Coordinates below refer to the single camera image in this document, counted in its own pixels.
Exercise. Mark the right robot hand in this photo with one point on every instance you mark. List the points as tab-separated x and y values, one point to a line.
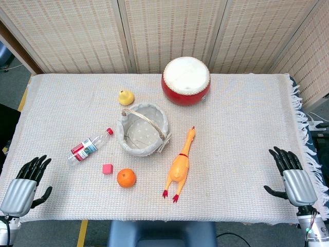
299	186

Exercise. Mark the yellow rubber chicken toy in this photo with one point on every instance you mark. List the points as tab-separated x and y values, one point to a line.
180	168

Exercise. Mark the yellow pear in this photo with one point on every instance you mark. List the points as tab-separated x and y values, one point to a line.
125	97

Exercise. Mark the fabric lined wicker basket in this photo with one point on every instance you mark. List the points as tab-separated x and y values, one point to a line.
142	130

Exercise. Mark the bamboo folding screen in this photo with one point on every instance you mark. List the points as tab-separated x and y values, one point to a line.
164	33

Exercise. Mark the clear plastic water bottle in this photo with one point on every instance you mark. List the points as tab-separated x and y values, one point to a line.
87	148

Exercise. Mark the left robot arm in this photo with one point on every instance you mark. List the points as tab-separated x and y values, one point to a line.
7	229

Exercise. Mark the white power strip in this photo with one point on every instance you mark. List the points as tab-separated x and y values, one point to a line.
314	123

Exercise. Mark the orange fruit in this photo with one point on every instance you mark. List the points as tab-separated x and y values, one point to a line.
126	178

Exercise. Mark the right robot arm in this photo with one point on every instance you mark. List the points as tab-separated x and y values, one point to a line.
314	226

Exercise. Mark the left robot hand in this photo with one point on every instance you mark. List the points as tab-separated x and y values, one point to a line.
19	193

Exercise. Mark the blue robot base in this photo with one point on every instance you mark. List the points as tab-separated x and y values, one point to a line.
162	234

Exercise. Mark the red drum with white skin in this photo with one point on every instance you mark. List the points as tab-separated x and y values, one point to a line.
186	79

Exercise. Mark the red wooden cube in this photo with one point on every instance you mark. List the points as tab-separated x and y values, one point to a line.
107	169

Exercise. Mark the white woven tablecloth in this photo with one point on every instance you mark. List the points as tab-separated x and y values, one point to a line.
164	154

